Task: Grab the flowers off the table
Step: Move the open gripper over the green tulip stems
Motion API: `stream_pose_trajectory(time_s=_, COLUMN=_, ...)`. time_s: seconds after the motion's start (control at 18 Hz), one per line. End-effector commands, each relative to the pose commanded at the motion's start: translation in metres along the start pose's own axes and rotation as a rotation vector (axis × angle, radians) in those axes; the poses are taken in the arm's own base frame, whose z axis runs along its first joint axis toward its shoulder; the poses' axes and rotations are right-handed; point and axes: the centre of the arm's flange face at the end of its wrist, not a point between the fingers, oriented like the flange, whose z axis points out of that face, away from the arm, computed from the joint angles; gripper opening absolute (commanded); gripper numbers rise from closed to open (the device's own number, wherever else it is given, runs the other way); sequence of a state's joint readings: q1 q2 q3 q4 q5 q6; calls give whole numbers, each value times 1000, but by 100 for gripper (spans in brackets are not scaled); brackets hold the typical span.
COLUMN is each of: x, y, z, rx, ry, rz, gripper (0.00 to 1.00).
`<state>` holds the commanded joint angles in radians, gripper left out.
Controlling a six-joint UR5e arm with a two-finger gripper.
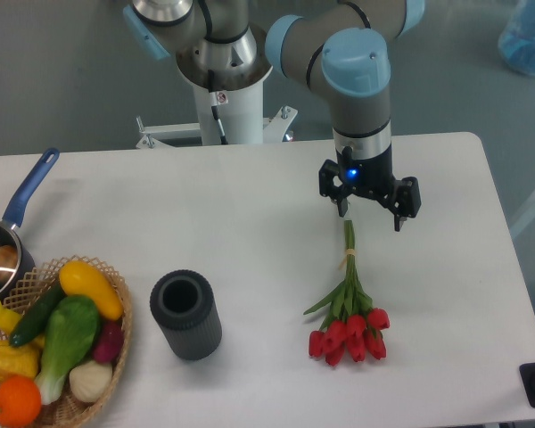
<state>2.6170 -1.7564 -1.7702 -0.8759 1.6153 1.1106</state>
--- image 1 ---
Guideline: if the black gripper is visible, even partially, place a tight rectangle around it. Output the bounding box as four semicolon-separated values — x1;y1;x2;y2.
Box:
318;146;422;232

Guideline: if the red tulip bouquet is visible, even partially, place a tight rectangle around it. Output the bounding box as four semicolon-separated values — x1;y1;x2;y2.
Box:
305;220;391;366

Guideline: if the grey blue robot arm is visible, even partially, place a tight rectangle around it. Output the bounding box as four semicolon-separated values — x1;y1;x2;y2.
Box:
123;1;424;226

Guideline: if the blue plastic bag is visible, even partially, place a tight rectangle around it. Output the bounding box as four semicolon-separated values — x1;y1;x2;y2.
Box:
498;1;535;77

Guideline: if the dark grey ribbed vase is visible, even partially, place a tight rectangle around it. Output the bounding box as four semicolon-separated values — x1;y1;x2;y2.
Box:
150;269;223;361

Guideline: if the purple red radish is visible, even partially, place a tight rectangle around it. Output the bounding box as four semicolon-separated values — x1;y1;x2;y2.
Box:
92;321;124;364

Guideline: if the yellow squash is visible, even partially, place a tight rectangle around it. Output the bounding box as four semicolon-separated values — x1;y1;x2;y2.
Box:
59;260;124;321

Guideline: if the green bok choy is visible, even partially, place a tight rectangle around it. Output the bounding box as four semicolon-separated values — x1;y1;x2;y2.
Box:
35;295;101;406

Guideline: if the white garlic bulb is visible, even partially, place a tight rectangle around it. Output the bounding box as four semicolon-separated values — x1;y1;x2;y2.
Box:
69;360;112;403

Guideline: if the green cucumber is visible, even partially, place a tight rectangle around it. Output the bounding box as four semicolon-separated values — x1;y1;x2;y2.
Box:
9;281;66;347

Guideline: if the woven wicker basket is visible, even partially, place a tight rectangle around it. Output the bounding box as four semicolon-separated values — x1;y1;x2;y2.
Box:
0;256;132;427

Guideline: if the yellow banana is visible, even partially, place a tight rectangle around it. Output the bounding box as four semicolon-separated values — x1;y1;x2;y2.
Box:
0;301;45;350

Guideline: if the yellow pumpkin gourd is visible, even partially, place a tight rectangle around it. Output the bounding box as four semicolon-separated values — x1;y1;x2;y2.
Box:
0;340;40;383

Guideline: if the orange fruit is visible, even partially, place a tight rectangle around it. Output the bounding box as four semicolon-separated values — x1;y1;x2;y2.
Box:
0;376;42;427

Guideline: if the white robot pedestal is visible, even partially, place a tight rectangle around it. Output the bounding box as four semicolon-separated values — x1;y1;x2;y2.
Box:
135;21;299;150

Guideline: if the black cable on pedestal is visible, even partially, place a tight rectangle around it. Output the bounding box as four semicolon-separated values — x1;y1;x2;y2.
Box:
206;69;229;145

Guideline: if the blue handled saucepan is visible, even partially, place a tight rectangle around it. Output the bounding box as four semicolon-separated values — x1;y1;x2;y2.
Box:
0;148;60;300

